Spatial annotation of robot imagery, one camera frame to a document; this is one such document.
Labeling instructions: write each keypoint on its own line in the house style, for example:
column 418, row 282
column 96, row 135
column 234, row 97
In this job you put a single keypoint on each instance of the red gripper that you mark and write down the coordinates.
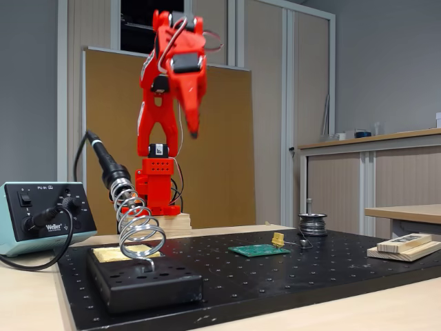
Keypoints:
column 189, row 84

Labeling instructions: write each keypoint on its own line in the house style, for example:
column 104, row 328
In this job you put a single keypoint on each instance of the black soldering iron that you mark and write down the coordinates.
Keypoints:
column 105, row 160

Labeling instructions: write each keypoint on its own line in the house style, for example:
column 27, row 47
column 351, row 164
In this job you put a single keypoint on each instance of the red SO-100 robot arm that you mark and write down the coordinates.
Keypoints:
column 155, row 193

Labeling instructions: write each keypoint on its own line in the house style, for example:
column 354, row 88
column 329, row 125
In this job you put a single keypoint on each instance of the green circuit board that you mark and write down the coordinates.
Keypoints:
column 255, row 251

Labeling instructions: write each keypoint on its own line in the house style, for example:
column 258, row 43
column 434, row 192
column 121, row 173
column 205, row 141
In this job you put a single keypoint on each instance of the teal Weller soldering station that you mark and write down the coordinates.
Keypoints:
column 34, row 193

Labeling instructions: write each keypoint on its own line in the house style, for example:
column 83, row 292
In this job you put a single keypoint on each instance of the black soldering stand base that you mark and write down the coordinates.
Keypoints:
column 155, row 289

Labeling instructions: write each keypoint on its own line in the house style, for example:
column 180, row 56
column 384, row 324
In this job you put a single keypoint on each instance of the tall beige cabinet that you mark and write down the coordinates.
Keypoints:
column 268, row 103

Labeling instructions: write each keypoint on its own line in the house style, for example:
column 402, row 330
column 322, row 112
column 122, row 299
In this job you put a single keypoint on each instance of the silver spring iron holder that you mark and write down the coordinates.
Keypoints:
column 120, row 191

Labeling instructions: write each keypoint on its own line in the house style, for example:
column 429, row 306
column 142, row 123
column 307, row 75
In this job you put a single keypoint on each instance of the light wooden block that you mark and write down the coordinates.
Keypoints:
column 175, row 225

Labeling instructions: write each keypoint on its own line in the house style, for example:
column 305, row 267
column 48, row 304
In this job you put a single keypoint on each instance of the small white box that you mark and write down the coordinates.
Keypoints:
column 341, row 136

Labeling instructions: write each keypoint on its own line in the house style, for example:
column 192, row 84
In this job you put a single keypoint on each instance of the long metal bolt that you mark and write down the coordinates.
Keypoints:
column 310, row 207

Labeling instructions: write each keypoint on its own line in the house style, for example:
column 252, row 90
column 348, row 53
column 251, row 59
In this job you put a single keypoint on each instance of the yellow power connector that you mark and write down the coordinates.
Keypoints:
column 277, row 238

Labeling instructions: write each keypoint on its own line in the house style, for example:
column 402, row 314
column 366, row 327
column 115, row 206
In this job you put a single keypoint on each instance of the low beige sliding-door cabinet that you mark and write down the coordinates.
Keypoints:
column 334, row 186

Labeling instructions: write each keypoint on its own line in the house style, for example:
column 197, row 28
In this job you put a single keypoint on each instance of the small screw with washer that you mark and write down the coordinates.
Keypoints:
column 304, row 243

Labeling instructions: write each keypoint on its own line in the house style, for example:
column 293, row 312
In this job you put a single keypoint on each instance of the yellow cleaning sponge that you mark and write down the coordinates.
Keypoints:
column 107, row 256

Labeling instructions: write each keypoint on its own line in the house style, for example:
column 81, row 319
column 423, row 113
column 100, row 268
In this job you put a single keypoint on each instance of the black perforated breadboard plate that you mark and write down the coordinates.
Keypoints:
column 275, row 282

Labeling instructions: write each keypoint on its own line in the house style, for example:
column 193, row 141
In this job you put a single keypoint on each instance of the wooden-topped side table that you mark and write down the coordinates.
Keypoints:
column 406, row 212

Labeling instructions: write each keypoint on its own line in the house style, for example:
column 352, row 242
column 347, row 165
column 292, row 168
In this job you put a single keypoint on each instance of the wooden plank with Kapla print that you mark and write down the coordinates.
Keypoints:
column 403, row 245

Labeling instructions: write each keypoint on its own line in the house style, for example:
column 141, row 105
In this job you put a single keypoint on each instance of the stacked wooden blocks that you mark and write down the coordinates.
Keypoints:
column 413, row 257

